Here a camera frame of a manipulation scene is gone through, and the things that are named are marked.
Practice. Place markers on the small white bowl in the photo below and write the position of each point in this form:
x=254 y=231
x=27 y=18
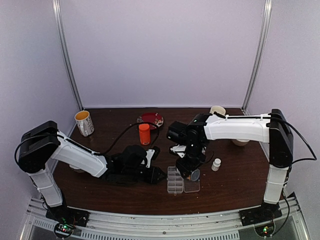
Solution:
x=240 y=143

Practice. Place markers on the aluminium frame post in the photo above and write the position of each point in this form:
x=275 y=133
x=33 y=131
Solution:
x=65 y=53
x=264 y=30

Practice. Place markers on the white scalloped bowl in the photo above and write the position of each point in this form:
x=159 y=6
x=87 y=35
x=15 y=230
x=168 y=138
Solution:
x=77 y=170

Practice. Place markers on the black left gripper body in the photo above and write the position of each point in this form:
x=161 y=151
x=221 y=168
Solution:
x=131 y=173

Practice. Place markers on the red floral plate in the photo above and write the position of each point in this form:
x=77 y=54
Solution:
x=152 y=117

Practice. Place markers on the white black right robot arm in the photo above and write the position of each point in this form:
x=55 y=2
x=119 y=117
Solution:
x=192 y=141

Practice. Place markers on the white pill bottle near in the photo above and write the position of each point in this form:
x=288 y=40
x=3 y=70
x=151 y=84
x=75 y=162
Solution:
x=216 y=164

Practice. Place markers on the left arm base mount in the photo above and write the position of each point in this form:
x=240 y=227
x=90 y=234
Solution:
x=67 y=219

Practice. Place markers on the right aluminium frame post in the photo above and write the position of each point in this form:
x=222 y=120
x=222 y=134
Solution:
x=264 y=30

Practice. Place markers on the cream ribbed mug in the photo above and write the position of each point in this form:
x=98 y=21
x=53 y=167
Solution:
x=218 y=109

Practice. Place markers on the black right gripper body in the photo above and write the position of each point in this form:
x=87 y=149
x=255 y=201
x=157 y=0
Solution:
x=194 y=160

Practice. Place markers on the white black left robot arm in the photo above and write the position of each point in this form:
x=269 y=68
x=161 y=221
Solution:
x=46 y=142

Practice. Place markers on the yellow interior patterned mug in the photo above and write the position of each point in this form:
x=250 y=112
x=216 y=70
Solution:
x=84 y=123

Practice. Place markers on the clear plastic pill organizer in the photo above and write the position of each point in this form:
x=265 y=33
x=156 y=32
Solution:
x=178 y=185

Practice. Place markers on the left aluminium frame post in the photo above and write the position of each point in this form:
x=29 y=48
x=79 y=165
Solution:
x=65 y=53

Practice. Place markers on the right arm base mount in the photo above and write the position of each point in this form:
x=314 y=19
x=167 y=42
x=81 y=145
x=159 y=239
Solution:
x=262 y=217

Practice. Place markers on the orange pill bottle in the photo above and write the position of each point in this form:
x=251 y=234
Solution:
x=144 y=134

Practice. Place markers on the grey bottle lid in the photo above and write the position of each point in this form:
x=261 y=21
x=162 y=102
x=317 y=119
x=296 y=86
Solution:
x=194 y=176

